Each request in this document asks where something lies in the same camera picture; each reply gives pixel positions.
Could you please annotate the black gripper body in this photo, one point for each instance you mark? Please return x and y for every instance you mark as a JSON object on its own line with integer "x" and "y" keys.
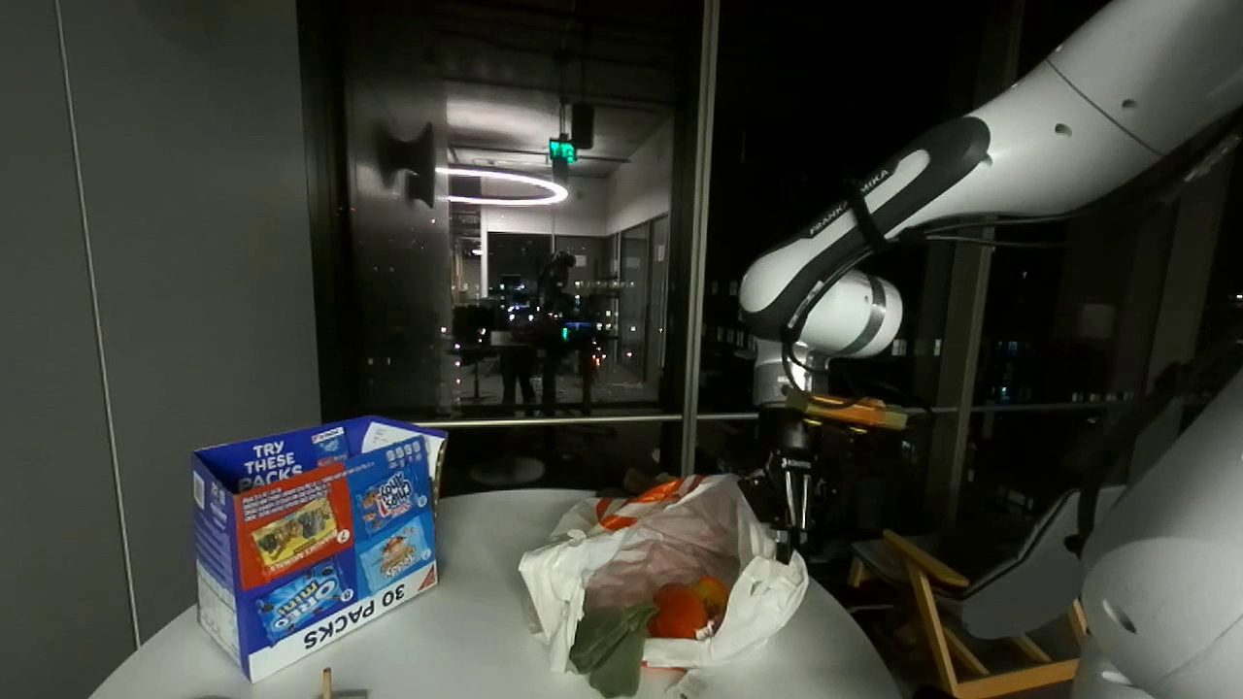
{"x": 797, "y": 468}

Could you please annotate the red toy radish green leaves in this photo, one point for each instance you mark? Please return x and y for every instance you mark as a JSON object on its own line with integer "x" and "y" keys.
{"x": 678, "y": 611}

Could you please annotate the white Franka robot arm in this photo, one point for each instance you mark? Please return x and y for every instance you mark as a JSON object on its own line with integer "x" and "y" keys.
{"x": 1033, "y": 140}

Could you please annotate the white orange plastic bag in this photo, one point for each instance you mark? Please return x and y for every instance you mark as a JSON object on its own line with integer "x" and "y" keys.
{"x": 644, "y": 547}

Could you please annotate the dark brown soft object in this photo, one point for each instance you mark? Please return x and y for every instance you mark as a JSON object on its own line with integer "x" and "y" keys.
{"x": 638, "y": 482}

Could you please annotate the wooden folding stand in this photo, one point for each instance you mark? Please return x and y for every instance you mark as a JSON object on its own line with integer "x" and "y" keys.
{"x": 933, "y": 636}

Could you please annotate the round white table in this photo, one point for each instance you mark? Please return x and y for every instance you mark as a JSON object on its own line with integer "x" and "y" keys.
{"x": 477, "y": 609}

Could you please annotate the green exit sign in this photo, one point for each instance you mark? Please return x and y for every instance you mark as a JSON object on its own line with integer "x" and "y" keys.
{"x": 562, "y": 154}

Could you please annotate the blue cardboard snack box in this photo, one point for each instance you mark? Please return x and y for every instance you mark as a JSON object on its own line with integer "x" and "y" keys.
{"x": 313, "y": 547}

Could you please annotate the horizontal window rail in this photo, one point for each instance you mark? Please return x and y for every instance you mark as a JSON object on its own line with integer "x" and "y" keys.
{"x": 584, "y": 421}

